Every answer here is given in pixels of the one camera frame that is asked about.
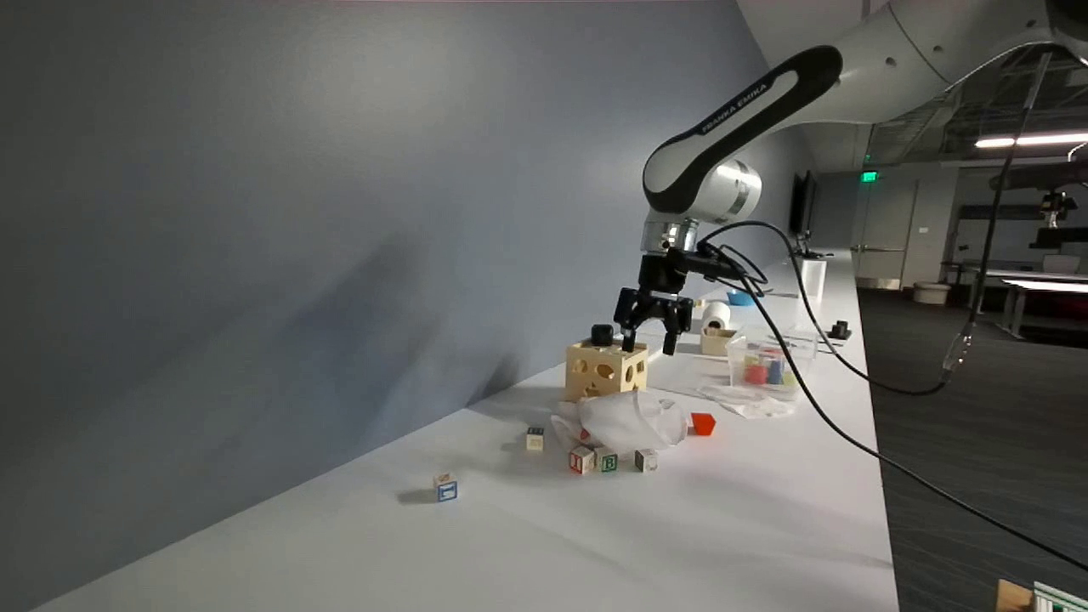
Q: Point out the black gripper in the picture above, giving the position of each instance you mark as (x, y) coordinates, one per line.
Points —
(669, 273)

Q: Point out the white plastic bag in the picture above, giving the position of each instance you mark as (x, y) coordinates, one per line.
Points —
(635, 424)

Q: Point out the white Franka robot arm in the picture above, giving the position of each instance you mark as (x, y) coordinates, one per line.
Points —
(965, 53)

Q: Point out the black round cap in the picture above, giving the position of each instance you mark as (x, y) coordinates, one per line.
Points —
(602, 333)

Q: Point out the white cup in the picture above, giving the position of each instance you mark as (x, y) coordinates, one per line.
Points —
(712, 312)

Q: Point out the small tan box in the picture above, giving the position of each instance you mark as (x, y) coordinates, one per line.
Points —
(719, 342)

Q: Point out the wooden shape sorter box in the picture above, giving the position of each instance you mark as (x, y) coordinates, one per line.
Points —
(607, 371)

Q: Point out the small blue item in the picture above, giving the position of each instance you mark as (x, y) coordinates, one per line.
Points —
(741, 297)

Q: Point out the red toy shape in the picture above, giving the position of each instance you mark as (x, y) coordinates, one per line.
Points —
(754, 371)

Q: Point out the red wooden pentagon block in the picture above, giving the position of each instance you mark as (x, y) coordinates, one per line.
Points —
(702, 424)

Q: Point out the crumpled clear plastic bag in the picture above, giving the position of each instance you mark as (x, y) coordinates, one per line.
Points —
(749, 400)

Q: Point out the clear bag with coloured shapes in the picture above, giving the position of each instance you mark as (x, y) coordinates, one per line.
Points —
(776, 365)

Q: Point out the blue toy shape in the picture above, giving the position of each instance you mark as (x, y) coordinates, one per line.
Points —
(776, 368)

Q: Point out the wooden alphabet block green print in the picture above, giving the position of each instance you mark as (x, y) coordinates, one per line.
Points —
(611, 459)

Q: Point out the tall clear acrylic box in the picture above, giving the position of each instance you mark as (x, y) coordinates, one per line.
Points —
(814, 289)

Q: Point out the small black object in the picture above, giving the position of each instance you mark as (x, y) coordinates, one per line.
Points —
(837, 326)

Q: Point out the green exit sign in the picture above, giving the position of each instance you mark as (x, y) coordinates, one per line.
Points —
(869, 173)

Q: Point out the small blue white cube block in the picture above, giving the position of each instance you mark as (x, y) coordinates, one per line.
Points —
(447, 487)

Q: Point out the white waste bin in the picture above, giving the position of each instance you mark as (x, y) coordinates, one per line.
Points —
(934, 295)

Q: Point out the white background table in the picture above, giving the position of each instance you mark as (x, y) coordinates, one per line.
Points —
(1042, 284)

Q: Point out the ceiling strip light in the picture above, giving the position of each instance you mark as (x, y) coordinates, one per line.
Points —
(1024, 142)

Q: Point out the small cardboard box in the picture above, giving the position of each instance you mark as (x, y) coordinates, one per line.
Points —
(1015, 597)

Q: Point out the white device green print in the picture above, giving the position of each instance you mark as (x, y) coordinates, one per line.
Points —
(1060, 600)

